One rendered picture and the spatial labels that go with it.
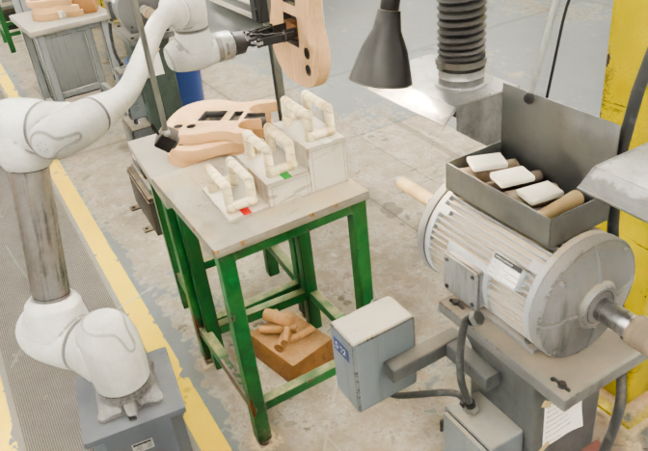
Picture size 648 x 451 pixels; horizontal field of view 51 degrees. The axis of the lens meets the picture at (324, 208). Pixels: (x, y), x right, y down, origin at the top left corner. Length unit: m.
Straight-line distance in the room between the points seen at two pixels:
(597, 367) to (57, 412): 2.33
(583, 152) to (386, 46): 0.44
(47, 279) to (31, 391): 1.41
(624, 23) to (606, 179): 1.15
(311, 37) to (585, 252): 1.19
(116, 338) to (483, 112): 1.09
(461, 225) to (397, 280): 2.04
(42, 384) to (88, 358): 1.43
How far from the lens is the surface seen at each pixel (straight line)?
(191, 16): 2.06
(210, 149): 2.66
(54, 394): 3.26
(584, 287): 1.29
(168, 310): 3.49
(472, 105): 1.44
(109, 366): 1.92
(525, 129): 1.42
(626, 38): 2.26
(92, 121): 1.75
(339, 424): 2.78
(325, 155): 2.30
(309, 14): 2.13
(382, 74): 1.41
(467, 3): 1.44
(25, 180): 1.88
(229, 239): 2.17
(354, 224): 2.36
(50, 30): 5.31
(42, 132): 1.71
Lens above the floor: 2.09
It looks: 31 degrees down
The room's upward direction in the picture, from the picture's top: 7 degrees counter-clockwise
